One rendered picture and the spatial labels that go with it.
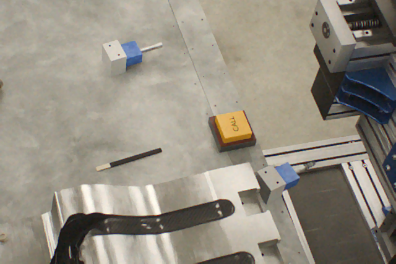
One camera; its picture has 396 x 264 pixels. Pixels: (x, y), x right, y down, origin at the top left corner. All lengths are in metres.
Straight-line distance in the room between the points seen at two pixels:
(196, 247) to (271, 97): 1.41
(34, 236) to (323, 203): 1.09
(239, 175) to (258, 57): 1.41
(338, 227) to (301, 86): 0.70
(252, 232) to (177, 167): 0.24
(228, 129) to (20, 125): 0.42
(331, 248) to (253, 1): 1.17
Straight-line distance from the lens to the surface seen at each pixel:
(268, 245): 1.43
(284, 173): 1.54
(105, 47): 1.67
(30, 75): 1.69
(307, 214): 2.25
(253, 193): 1.47
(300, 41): 2.93
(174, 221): 1.41
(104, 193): 1.38
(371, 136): 1.79
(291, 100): 2.74
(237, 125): 1.59
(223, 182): 1.45
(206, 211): 1.42
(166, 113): 1.63
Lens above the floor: 2.12
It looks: 54 degrees down
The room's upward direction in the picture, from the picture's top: 11 degrees clockwise
